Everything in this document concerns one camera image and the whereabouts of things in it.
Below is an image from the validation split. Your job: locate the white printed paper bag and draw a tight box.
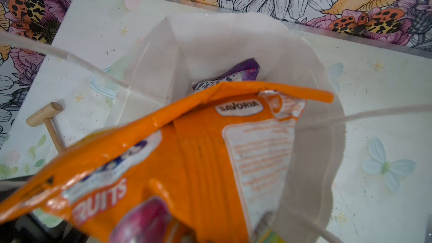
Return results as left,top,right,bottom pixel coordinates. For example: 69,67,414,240
0,12,432,243

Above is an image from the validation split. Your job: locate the orange snack packet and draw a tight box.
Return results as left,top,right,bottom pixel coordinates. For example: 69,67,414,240
1,82,334,243

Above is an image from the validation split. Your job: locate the pink purple snack packet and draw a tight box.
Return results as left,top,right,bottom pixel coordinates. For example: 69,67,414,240
192,58,261,92

